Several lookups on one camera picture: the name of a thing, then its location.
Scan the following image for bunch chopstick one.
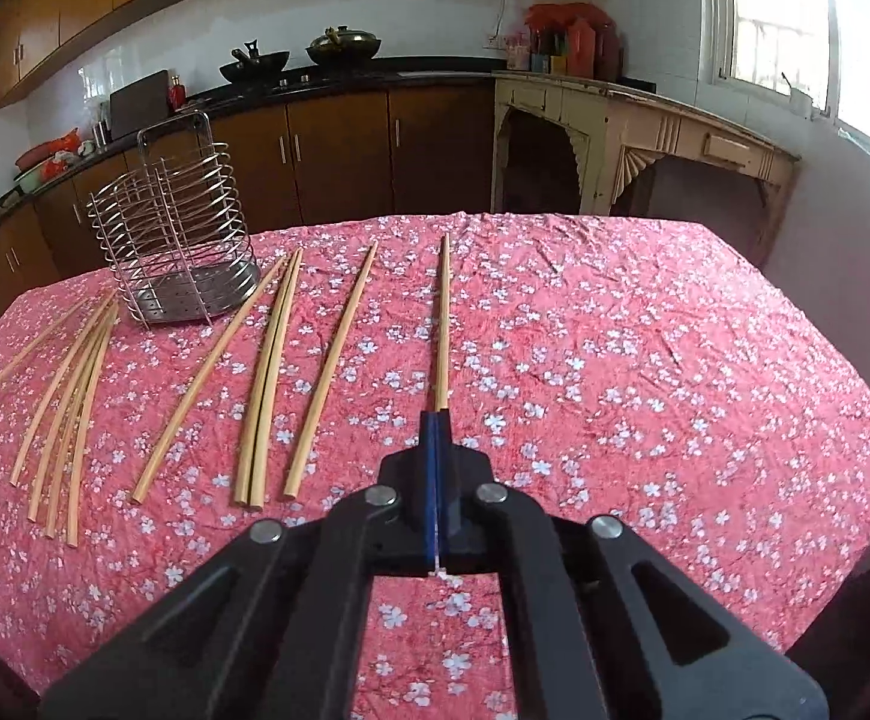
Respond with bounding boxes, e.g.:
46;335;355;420
10;291;115;486

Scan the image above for bunch chopstick three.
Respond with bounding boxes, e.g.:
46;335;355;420
44;305;119;540

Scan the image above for paired chopstick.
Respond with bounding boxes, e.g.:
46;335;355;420
233;254;297;505
250;249;303;511

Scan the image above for bunch chopstick four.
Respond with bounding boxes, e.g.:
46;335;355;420
65;305;119;548

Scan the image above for long slanted chopstick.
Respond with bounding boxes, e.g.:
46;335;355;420
129;253;289;506

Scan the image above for wire utensil holder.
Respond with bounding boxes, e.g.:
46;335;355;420
87;109;261;327

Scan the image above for bunch chopstick two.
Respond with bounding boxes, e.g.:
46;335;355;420
26;298;115;522

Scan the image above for green bowl with red bag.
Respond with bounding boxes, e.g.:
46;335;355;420
15;128;82;195

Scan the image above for pink floral tablecloth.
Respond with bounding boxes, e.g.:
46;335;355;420
0;213;870;718

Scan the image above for dark cutting board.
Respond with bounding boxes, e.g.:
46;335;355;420
108;70;173;140

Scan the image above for brown lower cabinets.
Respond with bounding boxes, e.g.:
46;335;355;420
0;76;494;316

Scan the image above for black wok left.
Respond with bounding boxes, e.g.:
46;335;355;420
218;41;290;88

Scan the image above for cream wooden side table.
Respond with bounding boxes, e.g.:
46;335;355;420
490;71;799;268

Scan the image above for lidded wok right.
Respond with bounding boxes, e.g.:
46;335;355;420
307;25;382;70

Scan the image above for red bags and bottles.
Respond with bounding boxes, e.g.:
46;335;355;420
503;2;622;83

